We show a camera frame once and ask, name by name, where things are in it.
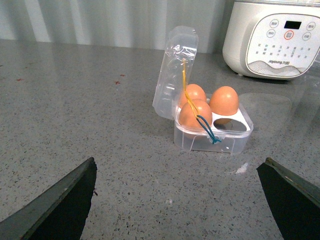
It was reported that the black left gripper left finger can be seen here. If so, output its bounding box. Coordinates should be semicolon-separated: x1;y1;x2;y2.
0;157;97;240

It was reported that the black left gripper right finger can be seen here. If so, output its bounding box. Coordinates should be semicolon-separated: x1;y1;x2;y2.
256;157;320;240

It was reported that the clear plastic egg box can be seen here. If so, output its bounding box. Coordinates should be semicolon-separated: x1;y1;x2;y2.
152;26;254;155

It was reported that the brown egg back right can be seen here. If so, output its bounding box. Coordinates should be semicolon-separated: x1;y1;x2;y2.
209;86;239;116

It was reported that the brown egg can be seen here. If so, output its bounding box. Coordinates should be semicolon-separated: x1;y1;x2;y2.
176;99;213;139
209;86;239;116
178;83;207;108

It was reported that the brown egg front left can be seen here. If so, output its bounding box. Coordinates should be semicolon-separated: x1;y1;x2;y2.
176;99;213;139

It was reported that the brown egg back left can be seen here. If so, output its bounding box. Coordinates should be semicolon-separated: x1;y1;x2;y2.
178;83;207;108

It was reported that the white blender machine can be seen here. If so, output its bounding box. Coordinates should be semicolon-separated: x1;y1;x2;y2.
222;0;320;80

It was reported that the yellow rubber band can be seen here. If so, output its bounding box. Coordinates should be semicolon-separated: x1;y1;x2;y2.
182;58;199;120

